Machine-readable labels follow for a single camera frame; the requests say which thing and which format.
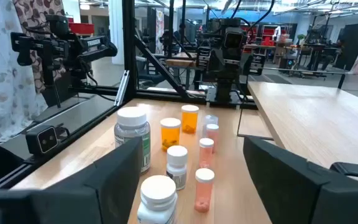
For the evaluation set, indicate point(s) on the brown patterned curtain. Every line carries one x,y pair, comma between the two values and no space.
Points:
33,12

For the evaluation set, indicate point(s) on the red plastic bin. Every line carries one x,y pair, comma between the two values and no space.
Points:
81,28

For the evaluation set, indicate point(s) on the white floral curtain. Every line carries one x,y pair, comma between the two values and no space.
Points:
2,77

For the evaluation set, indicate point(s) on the black aluminium table frame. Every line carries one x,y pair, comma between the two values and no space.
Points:
129,46

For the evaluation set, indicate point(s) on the pink vial white cap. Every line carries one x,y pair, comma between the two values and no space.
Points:
204,193
212,137

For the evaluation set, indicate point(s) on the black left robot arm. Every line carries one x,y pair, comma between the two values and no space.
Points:
224,88

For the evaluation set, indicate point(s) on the small clear plastic vial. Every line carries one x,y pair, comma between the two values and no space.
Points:
210,119

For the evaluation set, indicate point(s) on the black cabinet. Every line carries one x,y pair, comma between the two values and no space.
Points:
353,43

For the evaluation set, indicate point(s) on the background wooden table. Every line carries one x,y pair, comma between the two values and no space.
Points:
179,62

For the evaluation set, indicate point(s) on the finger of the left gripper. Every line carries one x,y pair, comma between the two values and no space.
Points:
257,64
203,57

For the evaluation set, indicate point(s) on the small white pill bottle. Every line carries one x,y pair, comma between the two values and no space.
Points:
176,161

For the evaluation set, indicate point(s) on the black table-level camera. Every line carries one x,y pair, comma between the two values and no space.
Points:
42,140

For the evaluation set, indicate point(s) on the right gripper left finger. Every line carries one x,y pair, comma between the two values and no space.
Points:
73,205

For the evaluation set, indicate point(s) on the tiny white bottle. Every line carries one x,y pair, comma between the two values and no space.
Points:
206,155

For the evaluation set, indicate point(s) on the medium white pill bottle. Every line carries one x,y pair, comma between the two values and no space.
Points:
157,199

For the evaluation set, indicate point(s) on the orange pill bottle white cap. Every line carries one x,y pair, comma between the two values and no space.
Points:
170,137
190,121

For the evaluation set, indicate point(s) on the red storage bins rack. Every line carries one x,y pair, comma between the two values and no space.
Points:
267,32

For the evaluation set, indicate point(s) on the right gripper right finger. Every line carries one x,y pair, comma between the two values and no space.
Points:
291,193

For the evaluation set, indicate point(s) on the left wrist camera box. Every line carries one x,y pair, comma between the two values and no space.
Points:
233,39

